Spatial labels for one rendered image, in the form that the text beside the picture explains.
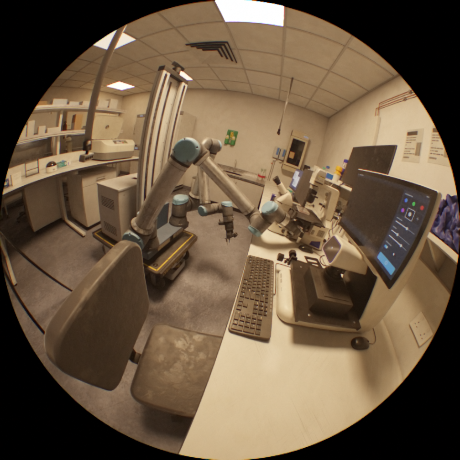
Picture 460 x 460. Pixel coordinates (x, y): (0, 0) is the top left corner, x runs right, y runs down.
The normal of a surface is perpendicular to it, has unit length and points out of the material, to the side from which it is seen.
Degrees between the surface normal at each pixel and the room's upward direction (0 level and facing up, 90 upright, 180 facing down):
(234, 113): 90
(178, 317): 0
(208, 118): 90
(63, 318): 0
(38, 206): 90
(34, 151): 82
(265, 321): 5
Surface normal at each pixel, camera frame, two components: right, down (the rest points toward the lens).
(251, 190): -0.23, 0.40
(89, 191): 0.94, 0.31
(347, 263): -0.09, 0.27
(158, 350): 0.23, -0.86
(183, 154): 0.14, 0.39
